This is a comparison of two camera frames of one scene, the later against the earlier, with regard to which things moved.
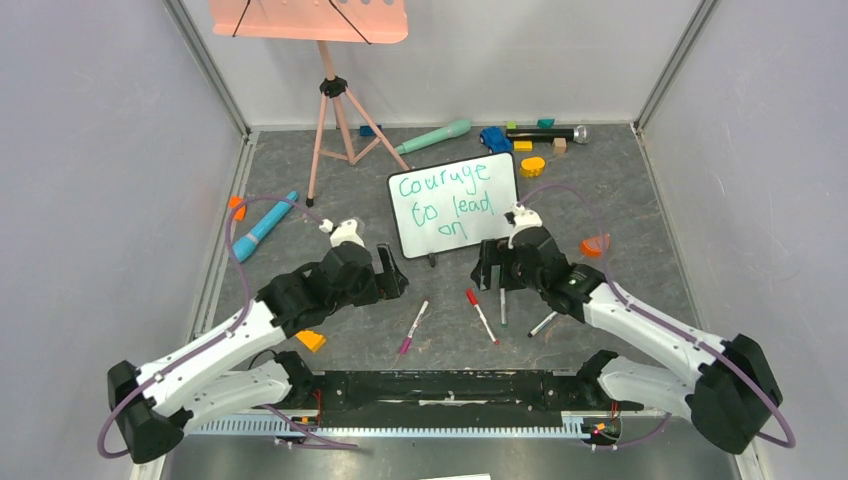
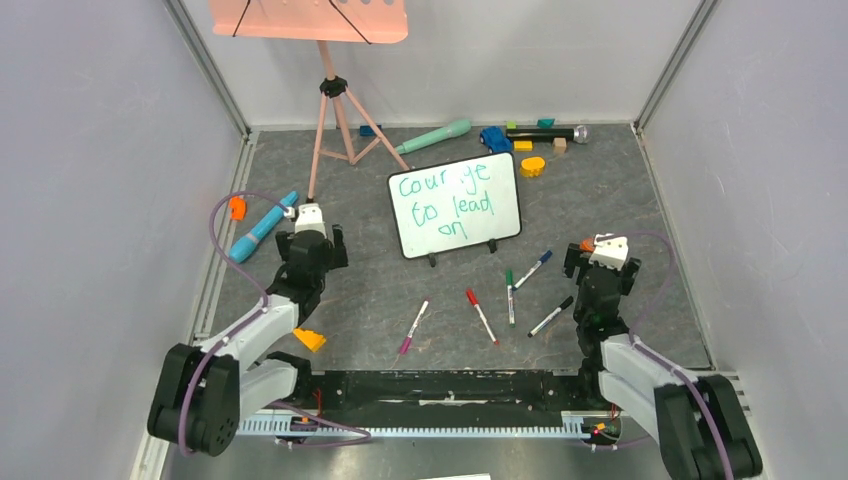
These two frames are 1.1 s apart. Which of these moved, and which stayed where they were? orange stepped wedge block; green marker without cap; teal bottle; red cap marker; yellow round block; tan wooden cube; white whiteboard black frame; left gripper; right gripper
Moved: green marker without cap; right gripper; left gripper
Stayed: tan wooden cube; white whiteboard black frame; yellow round block; teal bottle; red cap marker; orange stepped wedge block
